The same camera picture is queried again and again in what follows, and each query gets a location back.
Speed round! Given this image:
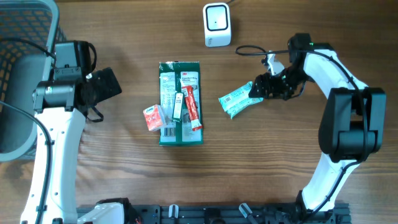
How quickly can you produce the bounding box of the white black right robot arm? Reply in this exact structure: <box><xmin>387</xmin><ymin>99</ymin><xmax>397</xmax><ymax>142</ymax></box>
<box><xmin>248</xmin><ymin>33</ymin><xmax>386</xmax><ymax>220</ymax></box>

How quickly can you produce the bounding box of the black white small box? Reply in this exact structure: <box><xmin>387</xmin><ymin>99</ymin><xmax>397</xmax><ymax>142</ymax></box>
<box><xmin>172</xmin><ymin>92</ymin><xmax>184</xmax><ymax>122</ymax></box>

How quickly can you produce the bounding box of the orange Kleenex tissue pack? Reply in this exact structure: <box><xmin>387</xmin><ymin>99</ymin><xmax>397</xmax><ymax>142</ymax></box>
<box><xmin>143</xmin><ymin>105</ymin><xmax>166</xmax><ymax>131</ymax></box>

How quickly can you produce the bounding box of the green 3M gloves package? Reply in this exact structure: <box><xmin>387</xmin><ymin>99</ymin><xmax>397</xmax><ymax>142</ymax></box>
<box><xmin>159</xmin><ymin>61</ymin><xmax>203</xmax><ymax>146</ymax></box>

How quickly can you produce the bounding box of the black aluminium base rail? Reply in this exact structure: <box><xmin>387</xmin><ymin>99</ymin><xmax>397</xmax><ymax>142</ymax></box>
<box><xmin>76</xmin><ymin>202</ymin><xmax>352</xmax><ymax>224</ymax></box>

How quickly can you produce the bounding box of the mint green wipes pack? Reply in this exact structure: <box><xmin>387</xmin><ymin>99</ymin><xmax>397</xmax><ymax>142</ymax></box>
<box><xmin>218</xmin><ymin>82</ymin><xmax>264</xmax><ymax>119</ymax></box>

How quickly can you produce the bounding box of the red stick sachet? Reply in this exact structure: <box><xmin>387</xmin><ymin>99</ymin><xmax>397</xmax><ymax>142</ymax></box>
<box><xmin>182</xmin><ymin>85</ymin><xmax>203</xmax><ymax>131</ymax></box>

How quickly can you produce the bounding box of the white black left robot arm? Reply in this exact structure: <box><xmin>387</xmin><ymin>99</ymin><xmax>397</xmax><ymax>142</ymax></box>
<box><xmin>21</xmin><ymin>68</ymin><xmax>122</xmax><ymax>223</ymax></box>

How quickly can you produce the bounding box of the white barcode scanner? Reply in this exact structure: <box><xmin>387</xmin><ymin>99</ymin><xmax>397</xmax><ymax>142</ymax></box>
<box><xmin>203</xmin><ymin>2</ymin><xmax>232</xmax><ymax>47</ymax></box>

